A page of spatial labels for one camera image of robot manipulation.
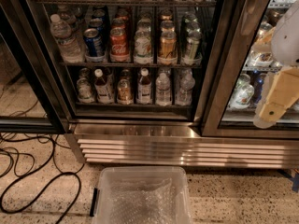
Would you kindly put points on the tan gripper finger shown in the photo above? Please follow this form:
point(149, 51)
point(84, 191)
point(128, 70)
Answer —
point(263, 44)
point(280, 91)

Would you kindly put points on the clear water bottle front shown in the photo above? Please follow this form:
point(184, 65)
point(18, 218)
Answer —
point(163, 90)

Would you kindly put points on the clear water bottle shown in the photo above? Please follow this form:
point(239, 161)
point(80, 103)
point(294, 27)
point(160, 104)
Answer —
point(184, 90)
point(163, 90)

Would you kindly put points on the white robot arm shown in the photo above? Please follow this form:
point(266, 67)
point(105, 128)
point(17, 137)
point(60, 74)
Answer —
point(285, 40)

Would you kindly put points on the white green can right fridge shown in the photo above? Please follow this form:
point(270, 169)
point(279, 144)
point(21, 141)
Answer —
point(242, 94)

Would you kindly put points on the clear water bottle right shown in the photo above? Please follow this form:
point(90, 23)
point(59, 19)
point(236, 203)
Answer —
point(184, 90)

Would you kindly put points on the stainless steel fridge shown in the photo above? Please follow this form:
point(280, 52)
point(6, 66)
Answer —
point(208, 132)

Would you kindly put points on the dark tea bottle white cap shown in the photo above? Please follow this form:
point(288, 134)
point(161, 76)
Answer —
point(144, 86)

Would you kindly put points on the brown tea bottle white cap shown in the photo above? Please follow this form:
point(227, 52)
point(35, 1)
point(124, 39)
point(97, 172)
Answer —
point(103, 88)

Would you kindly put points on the large water bottle middle shelf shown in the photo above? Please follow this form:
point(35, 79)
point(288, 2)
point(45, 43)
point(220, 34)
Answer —
point(67, 42)

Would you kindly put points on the open glass fridge door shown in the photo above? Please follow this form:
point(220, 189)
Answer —
point(21, 78)

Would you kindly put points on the green silver soda can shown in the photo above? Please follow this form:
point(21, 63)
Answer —
point(191, 48)

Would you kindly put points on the orange gold soda can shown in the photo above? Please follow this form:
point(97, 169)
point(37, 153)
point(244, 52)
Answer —
point(167, 54)

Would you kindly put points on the white green soda can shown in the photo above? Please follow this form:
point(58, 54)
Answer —
point(143, 48)

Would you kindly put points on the red coca cola can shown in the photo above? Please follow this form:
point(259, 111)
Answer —
point(119, 51)

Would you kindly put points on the amber glass jar drink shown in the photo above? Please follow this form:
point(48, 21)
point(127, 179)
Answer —
point(124, 96)

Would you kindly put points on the blue pepsi can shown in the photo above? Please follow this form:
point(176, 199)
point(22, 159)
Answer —
point(95, 51)

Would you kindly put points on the glass jar drink left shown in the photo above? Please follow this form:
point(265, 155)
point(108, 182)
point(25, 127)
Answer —
point(85, 91)

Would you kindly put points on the bubble wrap sheet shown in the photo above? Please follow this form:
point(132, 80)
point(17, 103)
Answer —
point(142, 203)

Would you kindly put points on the clear plastic storage bin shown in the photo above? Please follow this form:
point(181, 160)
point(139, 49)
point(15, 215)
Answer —
point(101, 204)

